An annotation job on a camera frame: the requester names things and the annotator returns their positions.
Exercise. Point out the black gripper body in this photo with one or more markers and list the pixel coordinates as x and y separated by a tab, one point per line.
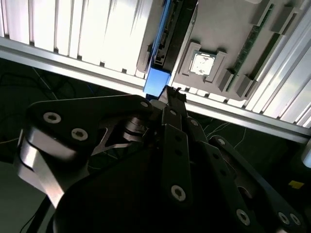
116	206

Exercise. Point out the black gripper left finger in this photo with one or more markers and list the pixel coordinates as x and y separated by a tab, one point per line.
97	109

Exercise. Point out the hard disk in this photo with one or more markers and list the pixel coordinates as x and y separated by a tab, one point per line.
156	80

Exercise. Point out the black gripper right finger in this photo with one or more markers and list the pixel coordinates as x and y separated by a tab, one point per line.
218	165

